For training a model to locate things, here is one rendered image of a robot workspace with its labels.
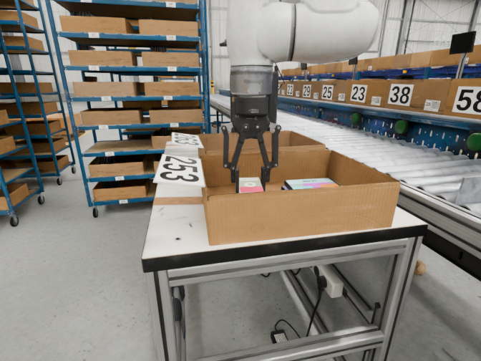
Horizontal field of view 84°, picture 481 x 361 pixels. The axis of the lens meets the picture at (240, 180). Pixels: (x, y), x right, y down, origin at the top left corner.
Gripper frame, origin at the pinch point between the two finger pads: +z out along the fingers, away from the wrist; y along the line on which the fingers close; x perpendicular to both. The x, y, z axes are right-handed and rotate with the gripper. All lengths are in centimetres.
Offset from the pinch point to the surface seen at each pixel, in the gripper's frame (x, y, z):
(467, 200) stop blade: 0, 56, 6
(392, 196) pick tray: -13.7, 27.0, -1.9
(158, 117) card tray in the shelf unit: 152, -57, 2
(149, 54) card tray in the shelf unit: 152, -59, -42
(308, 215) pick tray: -16.1, 9.7, 0.5
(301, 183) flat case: 3.9, 13.9, 1.8
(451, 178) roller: 16, 66, 6
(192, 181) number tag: -12.8, -12.2, -5.5
